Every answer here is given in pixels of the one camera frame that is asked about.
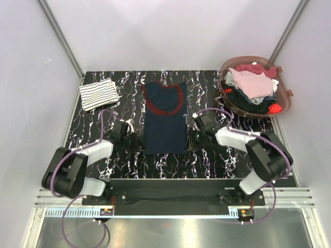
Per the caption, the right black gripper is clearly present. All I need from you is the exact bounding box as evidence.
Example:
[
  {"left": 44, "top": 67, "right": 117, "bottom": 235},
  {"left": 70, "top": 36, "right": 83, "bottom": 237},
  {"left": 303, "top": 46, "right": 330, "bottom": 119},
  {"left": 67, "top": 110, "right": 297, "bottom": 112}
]
[{"left": 184, "top": 128, "right": 206, "bottom": 152}]

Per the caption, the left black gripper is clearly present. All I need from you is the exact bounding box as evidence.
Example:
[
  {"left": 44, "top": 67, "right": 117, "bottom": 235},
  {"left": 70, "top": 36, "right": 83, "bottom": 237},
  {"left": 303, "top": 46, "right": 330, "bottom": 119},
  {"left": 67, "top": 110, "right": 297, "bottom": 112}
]
[{"left": 121, "top": 130, "right": 146, "bottom": 154}]

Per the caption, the navy tank top red trim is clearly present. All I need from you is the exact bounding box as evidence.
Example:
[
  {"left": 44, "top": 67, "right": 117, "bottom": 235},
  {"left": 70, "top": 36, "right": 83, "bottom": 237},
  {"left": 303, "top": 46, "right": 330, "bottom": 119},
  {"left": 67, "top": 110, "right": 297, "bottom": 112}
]
[{"left": 141, "top": 81, "right": 187, "bottom": 155}]

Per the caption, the black white striped tank top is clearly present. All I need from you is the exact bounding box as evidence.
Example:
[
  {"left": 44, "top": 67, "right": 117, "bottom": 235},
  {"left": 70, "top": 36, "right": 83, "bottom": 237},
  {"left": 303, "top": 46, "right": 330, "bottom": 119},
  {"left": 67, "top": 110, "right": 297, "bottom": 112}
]
[{"left": 79, "top": 79, "right": 120, "bottom": 112}]

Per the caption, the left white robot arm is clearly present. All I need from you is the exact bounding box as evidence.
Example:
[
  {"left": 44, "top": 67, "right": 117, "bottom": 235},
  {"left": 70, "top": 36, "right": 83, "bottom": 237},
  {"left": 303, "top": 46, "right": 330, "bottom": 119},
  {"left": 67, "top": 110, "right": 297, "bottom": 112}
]
[{"left": 41, "top": 119, "right": 141, "bottom": 205}]

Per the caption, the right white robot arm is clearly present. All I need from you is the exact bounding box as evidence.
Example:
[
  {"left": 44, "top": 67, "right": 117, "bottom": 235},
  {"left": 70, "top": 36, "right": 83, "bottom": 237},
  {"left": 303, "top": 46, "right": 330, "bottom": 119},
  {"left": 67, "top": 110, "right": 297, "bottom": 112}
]
[{"left": 190, "top": 113, "right": 293, "bottom": 205}]

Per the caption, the grey garment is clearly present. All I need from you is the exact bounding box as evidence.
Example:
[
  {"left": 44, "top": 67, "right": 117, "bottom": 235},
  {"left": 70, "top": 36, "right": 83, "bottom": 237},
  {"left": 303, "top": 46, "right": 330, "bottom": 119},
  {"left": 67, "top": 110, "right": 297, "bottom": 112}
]
[{"left": 223, "top": 72, "right": 278, "bottom": 105}]

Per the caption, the brown translucent plastic basket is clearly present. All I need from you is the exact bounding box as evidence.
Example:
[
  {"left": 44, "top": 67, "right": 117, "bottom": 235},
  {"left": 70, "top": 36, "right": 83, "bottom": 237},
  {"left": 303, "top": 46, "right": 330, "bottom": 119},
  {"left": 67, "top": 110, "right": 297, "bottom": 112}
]
[{"left": 219, "top": 56, "right": 293, "bottom": 119}]

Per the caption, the light pink garment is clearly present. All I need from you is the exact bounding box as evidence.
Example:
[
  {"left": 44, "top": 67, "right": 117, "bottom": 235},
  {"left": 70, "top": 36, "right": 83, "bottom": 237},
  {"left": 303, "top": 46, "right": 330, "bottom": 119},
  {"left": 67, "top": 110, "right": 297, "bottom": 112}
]
[{"left": 229, "top": 68, "right": 280, "bottom": 99}]

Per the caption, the left small circuit board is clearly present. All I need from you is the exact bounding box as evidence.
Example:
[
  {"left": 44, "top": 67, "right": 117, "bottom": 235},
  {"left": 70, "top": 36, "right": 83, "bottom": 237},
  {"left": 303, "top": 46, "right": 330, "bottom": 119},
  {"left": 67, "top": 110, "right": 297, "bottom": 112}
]
[{"left": 99, "top": 208, "right": 114, "bottom": 216}]

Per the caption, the small circuit board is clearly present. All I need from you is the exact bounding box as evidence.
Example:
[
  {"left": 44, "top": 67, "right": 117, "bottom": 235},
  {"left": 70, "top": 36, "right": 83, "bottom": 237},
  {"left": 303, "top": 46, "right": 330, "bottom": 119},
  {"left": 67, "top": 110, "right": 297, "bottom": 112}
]
[
  {"left": 239, "top": 209, "right": 255, "bottom": 219},
  {"left": 99, "top": 208, "right": 114, "bottom": 216}
]

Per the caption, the orange red garment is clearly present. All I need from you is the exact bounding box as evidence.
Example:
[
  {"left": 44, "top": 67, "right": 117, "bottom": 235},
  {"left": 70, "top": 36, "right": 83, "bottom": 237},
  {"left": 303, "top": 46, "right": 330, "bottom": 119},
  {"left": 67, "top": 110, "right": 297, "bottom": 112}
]
[{"left": 267, "top": 103, "right": 283, "bottom": 114}]

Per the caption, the right small circuit board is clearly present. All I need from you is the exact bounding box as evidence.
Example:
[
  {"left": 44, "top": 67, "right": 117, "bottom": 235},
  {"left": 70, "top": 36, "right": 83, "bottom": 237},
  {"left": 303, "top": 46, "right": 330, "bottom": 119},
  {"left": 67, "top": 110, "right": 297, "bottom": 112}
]
[{"left": 239, "top": 209, "right": 255, "bottom": 219}]

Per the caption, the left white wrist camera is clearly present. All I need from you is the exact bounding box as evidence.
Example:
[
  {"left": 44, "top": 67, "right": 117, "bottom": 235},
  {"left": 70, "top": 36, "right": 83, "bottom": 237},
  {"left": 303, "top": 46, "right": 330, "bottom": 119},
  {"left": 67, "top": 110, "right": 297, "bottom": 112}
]
[{"left": 125, "top": 119, "right": 134, "bottom": 134}]

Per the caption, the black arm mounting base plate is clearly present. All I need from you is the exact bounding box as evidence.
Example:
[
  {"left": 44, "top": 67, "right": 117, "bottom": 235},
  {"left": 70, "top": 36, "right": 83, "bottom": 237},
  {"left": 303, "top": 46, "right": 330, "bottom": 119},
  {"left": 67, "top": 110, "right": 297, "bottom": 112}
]
[{"left": 50, "top": 177, "right": 266, "bottom": 216}]

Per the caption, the aluminium frame rail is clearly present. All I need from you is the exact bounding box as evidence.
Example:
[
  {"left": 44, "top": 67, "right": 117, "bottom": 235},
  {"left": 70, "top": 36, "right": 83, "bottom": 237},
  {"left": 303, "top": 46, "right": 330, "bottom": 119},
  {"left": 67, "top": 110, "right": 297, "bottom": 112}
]
[{"left": 34, "top": 188, "right": 315, "bottom": 209}]

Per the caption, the left aluminium corner post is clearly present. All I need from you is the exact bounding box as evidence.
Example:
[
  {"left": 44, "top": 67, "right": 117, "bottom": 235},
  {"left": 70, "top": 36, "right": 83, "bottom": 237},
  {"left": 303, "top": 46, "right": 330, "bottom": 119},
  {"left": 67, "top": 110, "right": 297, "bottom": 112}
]
[{"left": 37, "top": 0, "right": 85, "bottom": 79}]

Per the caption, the aluminium corner post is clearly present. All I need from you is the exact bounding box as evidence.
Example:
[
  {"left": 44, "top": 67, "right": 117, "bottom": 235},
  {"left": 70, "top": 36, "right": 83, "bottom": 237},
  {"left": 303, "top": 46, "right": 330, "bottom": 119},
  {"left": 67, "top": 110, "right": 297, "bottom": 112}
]
[
  {"left": 269, "top": 0, "right": 310, "bottom": 63},
  {"left": 37, "top": 0, "right": 85, "bottom": 79}
]

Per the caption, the right aluminium corner post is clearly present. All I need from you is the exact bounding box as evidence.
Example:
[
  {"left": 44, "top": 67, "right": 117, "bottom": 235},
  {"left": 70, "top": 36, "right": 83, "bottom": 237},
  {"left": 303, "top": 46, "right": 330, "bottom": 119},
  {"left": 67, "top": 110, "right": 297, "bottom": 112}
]
[{"left": 269, "top": 0, "right": 310, "bottom": 63}]

